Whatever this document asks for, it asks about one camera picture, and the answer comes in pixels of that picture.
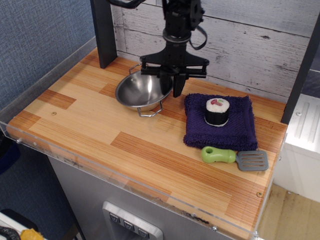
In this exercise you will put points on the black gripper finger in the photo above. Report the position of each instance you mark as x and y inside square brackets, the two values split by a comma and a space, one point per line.
[178, 84]
[166, 82]

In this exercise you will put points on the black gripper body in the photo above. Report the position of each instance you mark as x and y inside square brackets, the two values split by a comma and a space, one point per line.
[174, 60]

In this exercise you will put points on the small stainless steel pot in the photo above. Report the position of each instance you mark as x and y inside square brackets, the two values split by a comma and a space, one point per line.
[141, 93]

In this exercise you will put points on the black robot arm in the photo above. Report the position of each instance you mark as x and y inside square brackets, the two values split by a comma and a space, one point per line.
[181, 18]

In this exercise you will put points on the purple cloth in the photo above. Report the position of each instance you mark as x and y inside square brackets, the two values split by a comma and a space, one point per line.
[237, 134]

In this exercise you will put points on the toy sushi roll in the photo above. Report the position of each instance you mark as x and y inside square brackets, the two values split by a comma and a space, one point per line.
[217, 112]

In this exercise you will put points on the grey toy fridge cabinet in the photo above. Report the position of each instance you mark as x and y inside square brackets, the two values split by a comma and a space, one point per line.
[86, 193]

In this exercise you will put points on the silver dispenser button panel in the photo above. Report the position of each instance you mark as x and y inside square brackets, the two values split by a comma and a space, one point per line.
[135, 228]

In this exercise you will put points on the clear acrylic front guard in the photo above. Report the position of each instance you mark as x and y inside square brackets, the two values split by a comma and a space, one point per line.
[156, 165]

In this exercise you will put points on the yellow object at corner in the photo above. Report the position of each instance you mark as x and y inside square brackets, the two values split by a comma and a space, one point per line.
[31, 234]

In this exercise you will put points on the dark grey left post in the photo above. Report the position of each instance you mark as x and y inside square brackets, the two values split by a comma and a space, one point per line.
[104, 32]

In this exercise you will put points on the dark grey post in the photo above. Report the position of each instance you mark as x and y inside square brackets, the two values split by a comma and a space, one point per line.
[302, 73]
[104, 32]

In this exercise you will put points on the green handled grey toy spatula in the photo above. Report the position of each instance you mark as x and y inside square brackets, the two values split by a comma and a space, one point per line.
[247, 161]

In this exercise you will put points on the dark grey right post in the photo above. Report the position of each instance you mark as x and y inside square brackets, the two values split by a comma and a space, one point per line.
[302, 73]

